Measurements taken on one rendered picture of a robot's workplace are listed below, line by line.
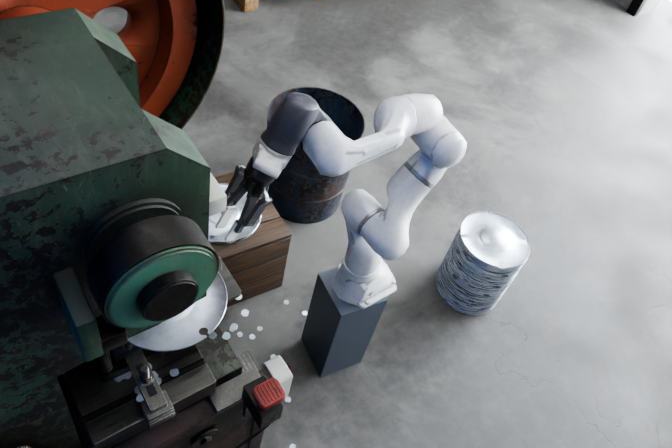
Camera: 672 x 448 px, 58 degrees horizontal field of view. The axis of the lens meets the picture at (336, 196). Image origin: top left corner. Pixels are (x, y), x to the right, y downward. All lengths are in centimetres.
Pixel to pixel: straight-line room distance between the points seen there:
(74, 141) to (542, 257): 249
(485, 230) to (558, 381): 68
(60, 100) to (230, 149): 213
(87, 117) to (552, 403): 215
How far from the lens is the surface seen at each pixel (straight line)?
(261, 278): 244
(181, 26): 148
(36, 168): 90
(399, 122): 150
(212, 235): 225
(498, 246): 251
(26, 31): 115
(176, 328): 155
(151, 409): 149
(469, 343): 264
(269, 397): 150
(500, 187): 330
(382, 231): 174
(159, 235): 90
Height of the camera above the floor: 213
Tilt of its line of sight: 46 degrees down
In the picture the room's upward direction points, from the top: 14 degrees clockwise
